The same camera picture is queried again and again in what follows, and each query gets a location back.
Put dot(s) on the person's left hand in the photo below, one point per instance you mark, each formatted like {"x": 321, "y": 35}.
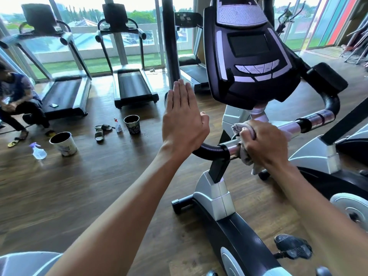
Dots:
{"x": 184, "y": 126}

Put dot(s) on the person's right hand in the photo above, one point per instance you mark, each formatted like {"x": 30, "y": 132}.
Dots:
{"x": 267, "y": 143}

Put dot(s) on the person's right fingers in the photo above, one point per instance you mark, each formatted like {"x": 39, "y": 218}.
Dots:
{"x": 247, "y": 134}

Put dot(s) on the person's left thumb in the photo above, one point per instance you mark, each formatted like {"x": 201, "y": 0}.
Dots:
{"x": 205, "y": 121}

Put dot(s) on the person's left little finger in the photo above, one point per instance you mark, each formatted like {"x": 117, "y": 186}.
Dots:
{"x": 168, "y": 102}

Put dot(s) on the person's left middle finger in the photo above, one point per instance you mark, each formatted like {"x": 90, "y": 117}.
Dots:
{"x": 182, "y": 94}

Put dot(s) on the grey cleaning cloth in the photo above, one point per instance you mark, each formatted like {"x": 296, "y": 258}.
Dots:
{"x": 246, "y": 158}

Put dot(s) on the person's right forearm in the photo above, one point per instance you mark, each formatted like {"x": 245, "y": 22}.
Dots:
{"x": 325, "y": 221}

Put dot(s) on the person's left forearm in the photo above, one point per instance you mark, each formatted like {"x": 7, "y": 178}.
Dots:
{"x": 115, "y": 215}

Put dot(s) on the treadmill with dark console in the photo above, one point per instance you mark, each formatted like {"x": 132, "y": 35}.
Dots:
{"x": 192, "y": 74}

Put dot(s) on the narrow silver black treadmill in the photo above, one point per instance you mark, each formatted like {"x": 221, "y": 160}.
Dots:
{"x": 132, "y": 86}

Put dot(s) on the black patterned bucket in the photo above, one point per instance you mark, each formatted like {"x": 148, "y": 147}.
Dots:
{"x": 132, "y": 126}

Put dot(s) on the small white spray bottle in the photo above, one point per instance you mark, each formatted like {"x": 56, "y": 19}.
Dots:
{"x": 118, "y": 127}

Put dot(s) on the grey sandal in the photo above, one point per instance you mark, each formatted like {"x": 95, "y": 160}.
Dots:
{"x": 99, "y": 135}
{"x": 105, "y": 127}

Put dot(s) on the black silver exercise bike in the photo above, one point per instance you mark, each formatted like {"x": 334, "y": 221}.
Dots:
{"x": 247, "y": 63}

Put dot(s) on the large silver black treadmill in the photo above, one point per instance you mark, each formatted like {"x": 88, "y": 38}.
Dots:
{"x": 63, "y": 94}

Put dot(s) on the white bucket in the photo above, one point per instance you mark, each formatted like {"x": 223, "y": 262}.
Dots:
{"x": 64, "y": 145}

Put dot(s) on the smartphone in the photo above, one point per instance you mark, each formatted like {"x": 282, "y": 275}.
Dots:
{"x": 53, "y": 105}

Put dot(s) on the background exercise bike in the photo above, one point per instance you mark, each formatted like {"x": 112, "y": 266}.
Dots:
{"x": 286, "y": 20}

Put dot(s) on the yellow sandal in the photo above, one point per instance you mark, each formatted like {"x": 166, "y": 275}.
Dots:
{"x": 50, "y": 133}
{"x": 17, "y": 140}

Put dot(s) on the clear purple-head spray bottle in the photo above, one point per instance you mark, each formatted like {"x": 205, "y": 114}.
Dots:
{"x": 38, "y": 153}

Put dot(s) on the stacked metal chairs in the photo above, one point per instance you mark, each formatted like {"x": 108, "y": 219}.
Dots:
{"x": 355, "y": 43}

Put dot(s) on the person's white shirt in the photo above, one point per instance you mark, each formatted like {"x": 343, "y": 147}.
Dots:
{"x": 26, "y": 264}

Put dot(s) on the black upright machine post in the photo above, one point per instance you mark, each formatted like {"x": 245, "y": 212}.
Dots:
{"x": 171, "y": 40}

